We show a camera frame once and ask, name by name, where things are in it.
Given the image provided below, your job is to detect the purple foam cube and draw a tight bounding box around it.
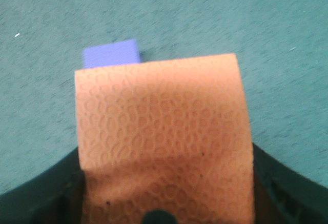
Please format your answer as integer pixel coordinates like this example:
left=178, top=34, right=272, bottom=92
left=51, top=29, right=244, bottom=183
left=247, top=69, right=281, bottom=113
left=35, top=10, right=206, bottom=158
left=83, top=39, right=141, bottom=69

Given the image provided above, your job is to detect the orange foam cube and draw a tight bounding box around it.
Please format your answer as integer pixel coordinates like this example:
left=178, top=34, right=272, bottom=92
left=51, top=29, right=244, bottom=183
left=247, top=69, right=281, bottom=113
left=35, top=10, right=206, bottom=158
left=75, top=53, right=255, bottom=223

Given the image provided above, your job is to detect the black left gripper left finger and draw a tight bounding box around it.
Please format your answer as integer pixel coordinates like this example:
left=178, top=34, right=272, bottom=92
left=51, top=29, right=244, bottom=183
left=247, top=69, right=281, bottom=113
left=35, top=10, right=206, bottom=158
left=1, top=149, right=85, bottom=223

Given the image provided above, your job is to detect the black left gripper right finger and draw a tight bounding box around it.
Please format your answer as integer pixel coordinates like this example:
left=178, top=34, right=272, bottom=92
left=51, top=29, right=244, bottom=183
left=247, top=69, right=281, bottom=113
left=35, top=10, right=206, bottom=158
left=253, top=145, right=327, bottom=223

